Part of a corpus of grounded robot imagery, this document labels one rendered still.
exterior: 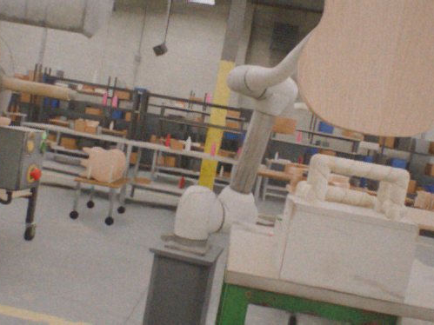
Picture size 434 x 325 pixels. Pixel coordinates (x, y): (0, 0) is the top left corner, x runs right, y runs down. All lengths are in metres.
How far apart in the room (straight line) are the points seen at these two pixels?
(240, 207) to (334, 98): 1.04
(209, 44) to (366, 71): 11.50
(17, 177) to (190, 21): 11.36
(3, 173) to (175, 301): 0.87
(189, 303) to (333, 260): 1.02
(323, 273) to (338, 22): 0.54
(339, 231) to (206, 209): 0.98
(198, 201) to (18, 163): 0.74
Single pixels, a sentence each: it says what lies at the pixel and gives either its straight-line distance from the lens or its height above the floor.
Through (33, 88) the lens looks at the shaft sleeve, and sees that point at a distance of 1.25.
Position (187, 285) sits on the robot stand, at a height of 0.58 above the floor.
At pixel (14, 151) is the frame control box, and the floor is 1.05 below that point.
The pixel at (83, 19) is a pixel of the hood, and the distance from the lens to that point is 1.07.
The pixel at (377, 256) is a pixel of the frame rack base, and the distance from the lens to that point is 0.99.
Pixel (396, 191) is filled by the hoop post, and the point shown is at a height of 1.16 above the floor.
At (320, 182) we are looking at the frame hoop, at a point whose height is 1.15.
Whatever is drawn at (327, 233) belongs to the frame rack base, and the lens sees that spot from 0.95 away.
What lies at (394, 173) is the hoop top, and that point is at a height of 1.20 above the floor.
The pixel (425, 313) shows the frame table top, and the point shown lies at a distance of 1.07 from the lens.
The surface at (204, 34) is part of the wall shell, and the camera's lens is 12.52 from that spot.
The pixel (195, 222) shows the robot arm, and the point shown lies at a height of 0.83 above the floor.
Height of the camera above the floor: 1.21
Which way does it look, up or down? 4 degrees down
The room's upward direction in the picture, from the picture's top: 10 degrees clockwise
